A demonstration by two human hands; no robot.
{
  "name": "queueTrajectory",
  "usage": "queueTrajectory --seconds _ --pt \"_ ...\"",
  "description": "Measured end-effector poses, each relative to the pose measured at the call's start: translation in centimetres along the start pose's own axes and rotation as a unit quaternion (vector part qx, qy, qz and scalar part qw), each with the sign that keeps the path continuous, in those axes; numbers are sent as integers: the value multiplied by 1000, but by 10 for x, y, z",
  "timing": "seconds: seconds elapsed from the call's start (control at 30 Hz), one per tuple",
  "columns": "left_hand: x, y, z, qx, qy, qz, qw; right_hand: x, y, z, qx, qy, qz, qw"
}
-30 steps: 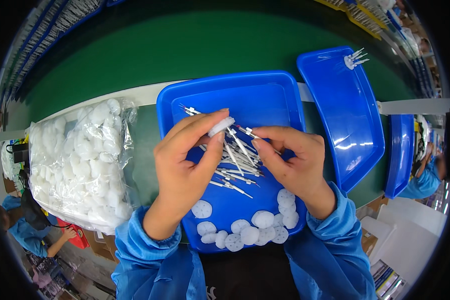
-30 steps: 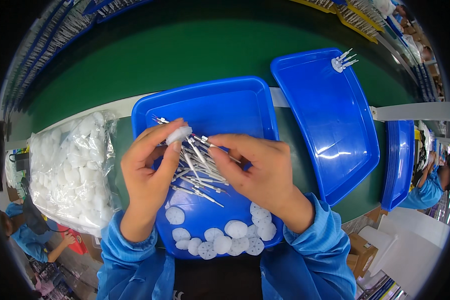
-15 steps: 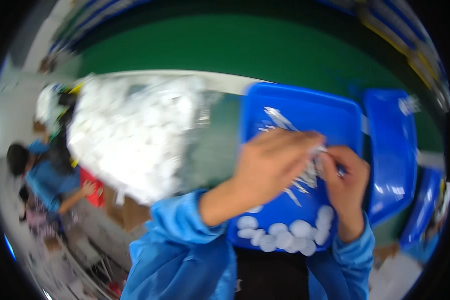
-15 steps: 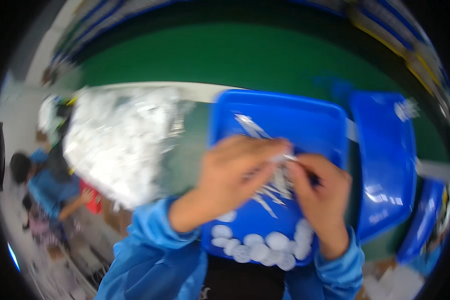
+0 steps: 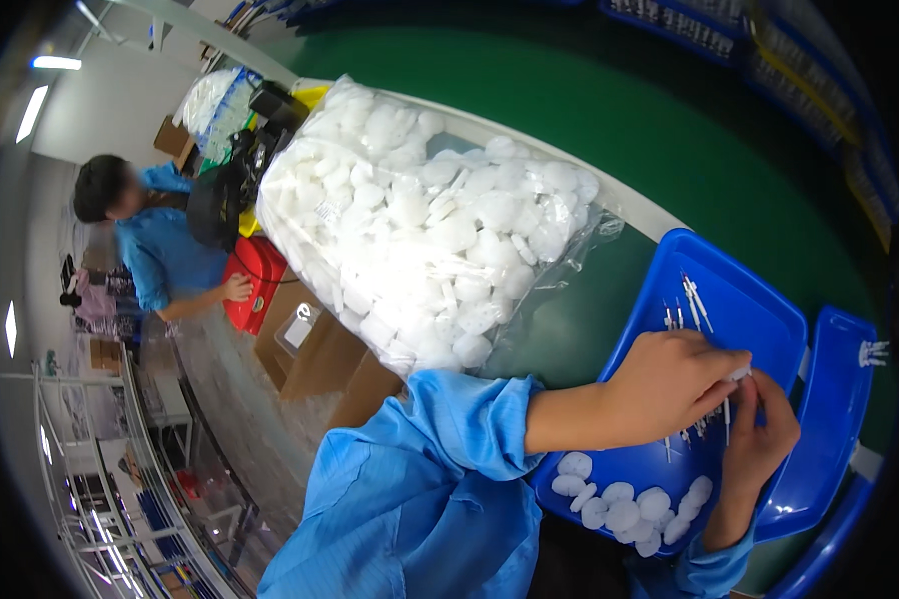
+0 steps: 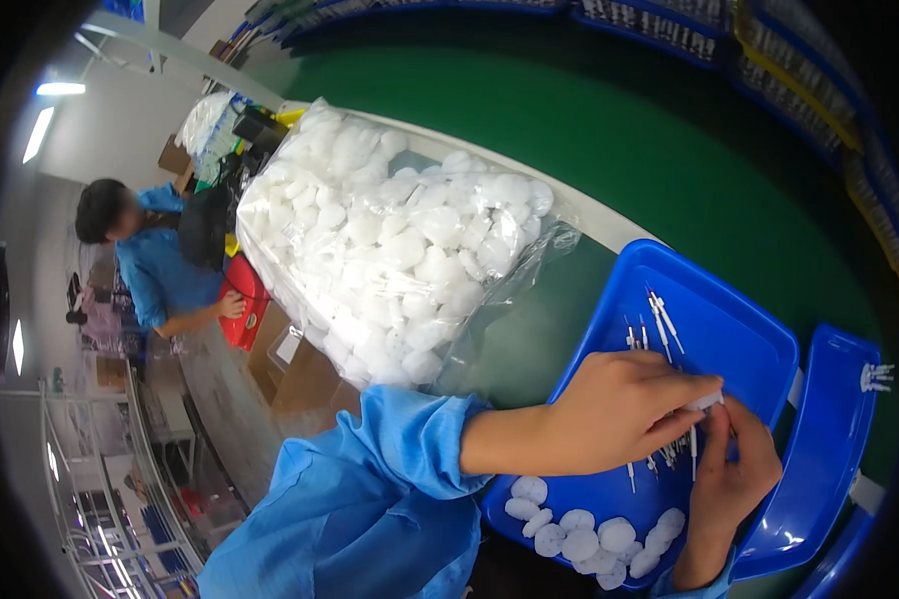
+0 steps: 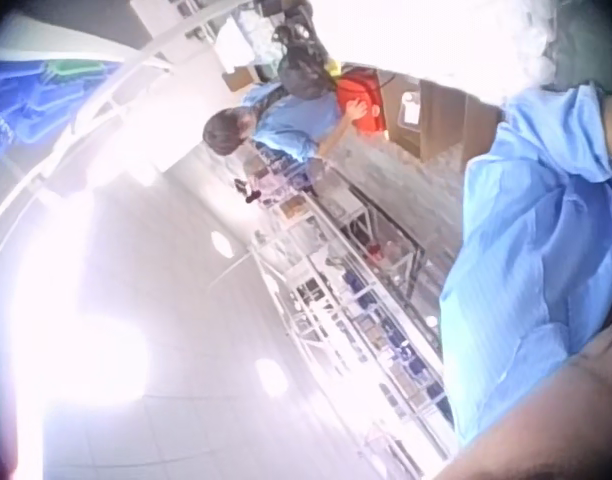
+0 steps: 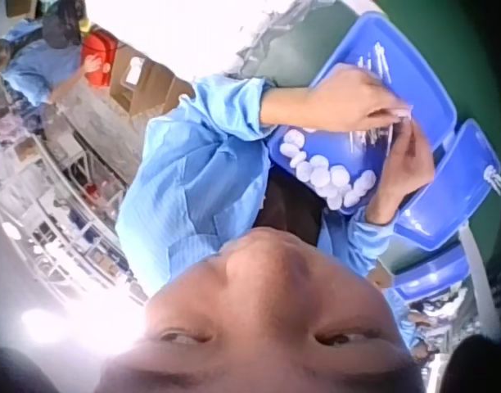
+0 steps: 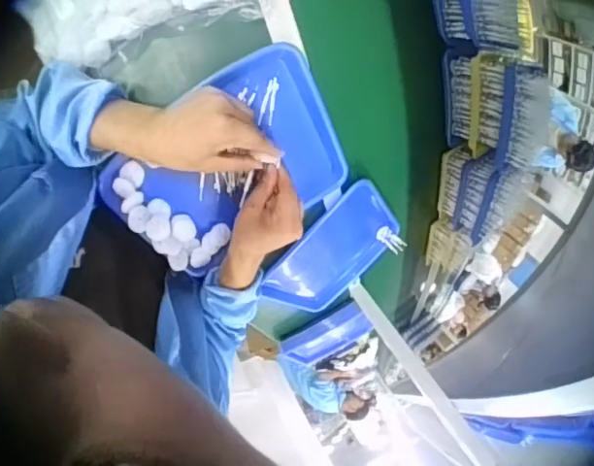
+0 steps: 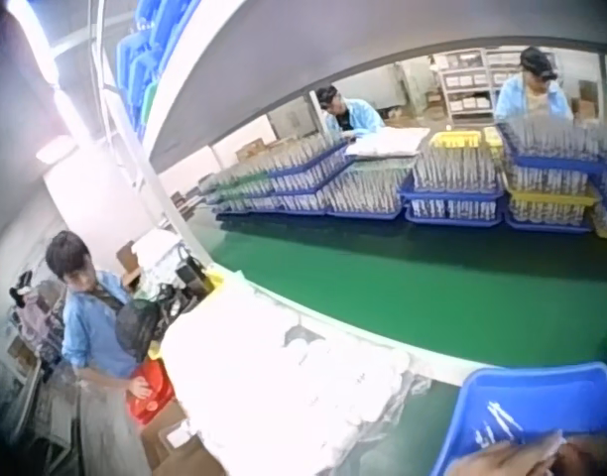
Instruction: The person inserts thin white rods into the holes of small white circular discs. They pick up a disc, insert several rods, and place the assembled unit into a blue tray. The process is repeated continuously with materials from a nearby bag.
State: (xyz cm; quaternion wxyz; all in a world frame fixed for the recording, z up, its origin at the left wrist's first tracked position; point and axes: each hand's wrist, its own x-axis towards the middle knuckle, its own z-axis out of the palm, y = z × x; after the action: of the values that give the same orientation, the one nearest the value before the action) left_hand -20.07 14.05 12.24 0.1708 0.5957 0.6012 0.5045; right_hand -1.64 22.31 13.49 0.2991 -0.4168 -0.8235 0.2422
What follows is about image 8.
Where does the metal shelf rack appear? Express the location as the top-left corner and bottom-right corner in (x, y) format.
(0, 102), (150, 306)

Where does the white metal bar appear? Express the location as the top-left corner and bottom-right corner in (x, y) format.
(458, 220), (494, 290)

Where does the bundle of clear plastic parts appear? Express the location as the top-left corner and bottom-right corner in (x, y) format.
(348, 104), (415, 159)

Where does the cluster of clear plastic parts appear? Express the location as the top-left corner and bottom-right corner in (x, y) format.
(354, 40), (395, 85)
(482, 163), (501, 195)

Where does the stack of cardboard boxes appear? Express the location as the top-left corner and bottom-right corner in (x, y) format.
(108, 43), (195, 120)

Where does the row of white round pads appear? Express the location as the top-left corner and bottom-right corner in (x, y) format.
(278, 129), (378, 212)

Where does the person's right hand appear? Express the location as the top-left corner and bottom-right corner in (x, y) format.
(379, 121), (436, 208)

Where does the red container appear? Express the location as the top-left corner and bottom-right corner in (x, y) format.
(79, 30), (119, 88)

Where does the large blue plastic tray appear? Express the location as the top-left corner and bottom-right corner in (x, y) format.
(266, 11), (459, 218)

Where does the person's left hand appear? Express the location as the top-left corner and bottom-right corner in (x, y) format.
(310, 64), (415, 133)

